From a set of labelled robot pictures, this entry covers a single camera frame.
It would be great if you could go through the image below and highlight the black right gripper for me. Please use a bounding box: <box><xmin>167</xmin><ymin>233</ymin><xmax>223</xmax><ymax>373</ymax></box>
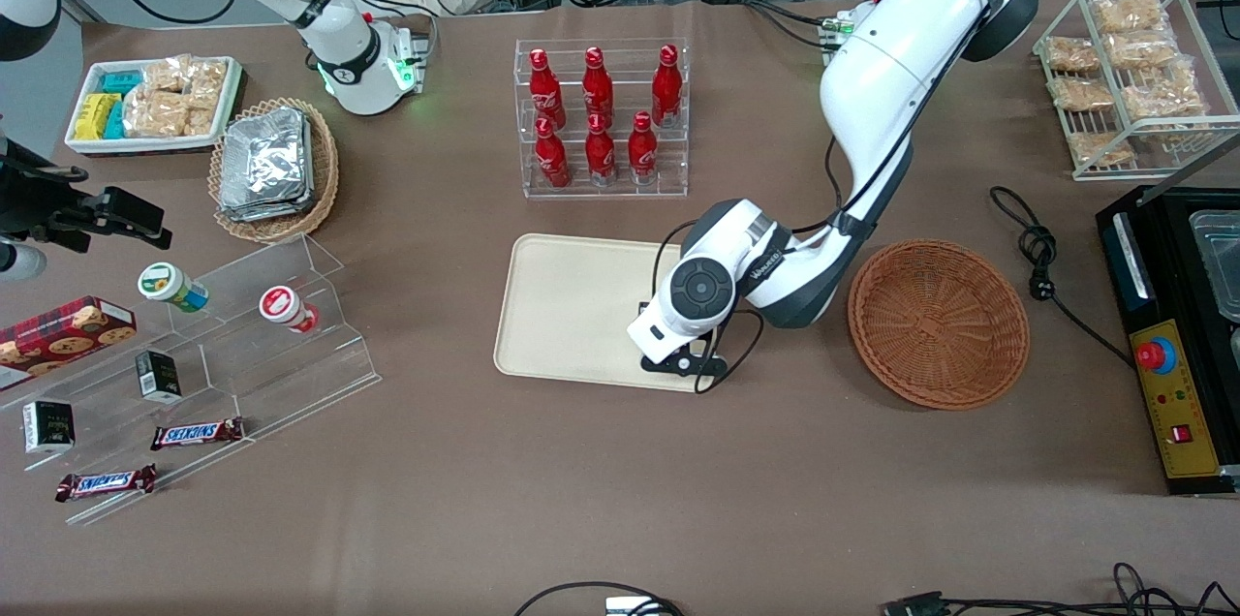
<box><xmin>0</xmin><ymin>141</ymin><xmax>174</xmax><ymax>254</ymax></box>

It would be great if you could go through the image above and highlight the white rectangular snack tray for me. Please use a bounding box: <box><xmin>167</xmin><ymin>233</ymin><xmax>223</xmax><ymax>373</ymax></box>
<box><xmin>64</xmin><ymin>55</ymin><xmax>244</xmax><ymax>158</ymax></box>

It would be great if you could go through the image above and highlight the cream plastic tray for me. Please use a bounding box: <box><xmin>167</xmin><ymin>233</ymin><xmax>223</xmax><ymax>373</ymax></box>
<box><xmin>493</xmin><ymin>233</ymin><xmax>722</xmax><ymax>394</ymax></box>

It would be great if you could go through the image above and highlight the tan wicker basket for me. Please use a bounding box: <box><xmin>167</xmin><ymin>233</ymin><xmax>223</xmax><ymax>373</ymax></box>
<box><xmin>207</xmin><ymin>97</ymin><xmax>341</xmax><ymax>244</ymax></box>

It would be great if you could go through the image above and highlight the brown round wicker basket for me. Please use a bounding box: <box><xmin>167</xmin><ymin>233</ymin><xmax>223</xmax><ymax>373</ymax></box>
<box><xmin>848</xmin><ymin>238</ymin><xmax>1032</xmax><ymax>412</ymax></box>

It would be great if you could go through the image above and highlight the green lid yogurt cup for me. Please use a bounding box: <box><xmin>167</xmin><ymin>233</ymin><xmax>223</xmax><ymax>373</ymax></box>
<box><xmin>137</xmin><ymin>262</ymin><xmax>210</xmax><ymax>315</ymax></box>

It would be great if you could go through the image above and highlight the yellow snack pack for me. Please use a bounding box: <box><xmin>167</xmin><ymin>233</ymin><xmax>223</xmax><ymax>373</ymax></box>
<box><xmin>75</xmin><ymin>92</ymin><xmax>123</xmax><ymax>141</ymax></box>

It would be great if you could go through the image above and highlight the silver foil pack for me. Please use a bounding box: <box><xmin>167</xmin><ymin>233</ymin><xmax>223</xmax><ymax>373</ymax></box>
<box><xmin>217</xmin><ymin>117</ymin><xmax>317</xmax><ymax>224</ymax></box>
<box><xmin>223</xmin><ymin>108</ymin><xmax>309</xmax><ymax>208</ymax></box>

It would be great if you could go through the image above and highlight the red tartan cookie box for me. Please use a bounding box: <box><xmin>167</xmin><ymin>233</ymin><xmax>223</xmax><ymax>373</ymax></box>
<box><xmin>0</xmin><ymin>295</ymin><xmax>138</xmax><ymax>393</ymax></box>

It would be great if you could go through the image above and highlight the small black box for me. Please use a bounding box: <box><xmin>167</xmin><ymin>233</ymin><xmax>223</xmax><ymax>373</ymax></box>
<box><xmin>21</xmin><ymin>399</ymin><xmax>77</xmax><ymax>455</ymax></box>
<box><xmin>135</xmin><ymin>350</ymin><xmax>184</xmax><ymax>405</ymax></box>

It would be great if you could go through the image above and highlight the red lid yogurt cup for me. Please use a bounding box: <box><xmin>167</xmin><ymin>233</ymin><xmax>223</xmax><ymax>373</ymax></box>
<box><xmin>258</xmin><ymin>284</ymin><xmax>322</xmax><ymax>335</ymax></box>

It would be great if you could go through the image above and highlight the clear acrylic bottle rack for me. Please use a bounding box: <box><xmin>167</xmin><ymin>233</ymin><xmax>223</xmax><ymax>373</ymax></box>
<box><xmin>513</xmin><ymin>37</ymin><xmax>690</xmax><ymax>200</ymax></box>

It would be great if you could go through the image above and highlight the clear acrylic stepped display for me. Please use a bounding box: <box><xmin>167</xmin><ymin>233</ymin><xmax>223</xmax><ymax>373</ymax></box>
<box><xmin>0</xmin><ymin>232</ymin><xmax>383</xmax><ymax>527</ymax></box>

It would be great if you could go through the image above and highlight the red cola bottle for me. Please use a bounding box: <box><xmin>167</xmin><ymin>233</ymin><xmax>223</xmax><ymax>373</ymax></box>
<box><xmin>585</xmin><ymin>112</ymin><xmax>619</xmax><ymax>189</ymax></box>
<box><xmin>582</xmin><ymin>46</ymin><xmax>615</xmax><ymax>123</ymax></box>
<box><xmin>535</xmin><ymin>117</ymin><xmax>574</xmax><ymax>190</ymax></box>
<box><xmin>628</xmin><ymin>110</ymin><xmax>661</xmax><ymax>187</ymax></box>
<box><xmin>651</xmin><ymin>45</ymin><xmax>684</xmax><ymax>129</ymax></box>
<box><xmin>528</xmin><ymin>47</ymin><xmax>567</xmax><ymax>129</ymax></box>

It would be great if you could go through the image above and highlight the brown snickers bar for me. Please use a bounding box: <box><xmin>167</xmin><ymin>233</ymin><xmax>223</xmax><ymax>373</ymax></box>
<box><xmin>54</xmin><ymin>464</ymin><xmax>158</xmax><ymax>504</ymax></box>
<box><xmin>149</xmin><ymin>416</ymin><xmax>246</xmax><ymax>452</ymax></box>

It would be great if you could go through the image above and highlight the black box with yellow panel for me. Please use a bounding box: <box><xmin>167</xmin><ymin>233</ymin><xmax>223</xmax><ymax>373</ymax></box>
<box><xmin>1096</xmin><ymin>126</ymin><xmax>1240</xmax><ymax>499</ymax></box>

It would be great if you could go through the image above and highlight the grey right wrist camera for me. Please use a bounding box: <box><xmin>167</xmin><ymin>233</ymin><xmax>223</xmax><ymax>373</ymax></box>
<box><xmin>0</xmin><ymin>242</ymin><xmax>47</xmax><ymax>284</ymax></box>

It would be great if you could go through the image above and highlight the black looped cable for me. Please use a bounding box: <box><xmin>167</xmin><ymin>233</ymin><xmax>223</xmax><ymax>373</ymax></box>
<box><xmin>511</xmin><ymin>581</ymin><xmax>685</xmax><ymax>616</ymax></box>

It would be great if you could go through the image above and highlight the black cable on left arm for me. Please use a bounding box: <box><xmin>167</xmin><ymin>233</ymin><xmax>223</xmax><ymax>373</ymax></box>
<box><xmin>651</xmin><ymin>0</ymin><xmax>1030</xmax><ymax>395</ymax></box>

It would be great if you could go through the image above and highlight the black power cable with plug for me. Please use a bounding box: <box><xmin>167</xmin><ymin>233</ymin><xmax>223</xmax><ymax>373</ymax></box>
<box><xmin>989</xmin><ymin>185</ymin><xmax>1136</xmax><ymax>371</ymax></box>

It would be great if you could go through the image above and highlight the white wire rack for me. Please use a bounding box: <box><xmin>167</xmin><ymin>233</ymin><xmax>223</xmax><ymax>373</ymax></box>
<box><xmin>1031</xmin><ymin>0</ymin><xmax>1240</xmax><ymax>182</ymax></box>

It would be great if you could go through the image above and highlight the black cable bundle with connector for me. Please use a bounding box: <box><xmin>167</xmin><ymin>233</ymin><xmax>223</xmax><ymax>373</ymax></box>
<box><xmin>880</xmin><ymin>562</ymin><xmax>1240</xmax><ymax>616</ymax></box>

